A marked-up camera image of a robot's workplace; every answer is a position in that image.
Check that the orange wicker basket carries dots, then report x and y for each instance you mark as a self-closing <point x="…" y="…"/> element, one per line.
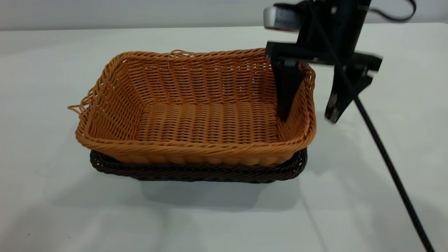
<point x="210" y="119"/>

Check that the black wicker basket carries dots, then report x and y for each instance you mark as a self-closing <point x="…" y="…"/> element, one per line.
<point x="196" y="174"/>

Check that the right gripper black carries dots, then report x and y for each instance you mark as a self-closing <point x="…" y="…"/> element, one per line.
<point x="332" y="31"/>

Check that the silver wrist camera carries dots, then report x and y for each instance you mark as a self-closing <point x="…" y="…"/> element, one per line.
<point x="280" y="17"/>

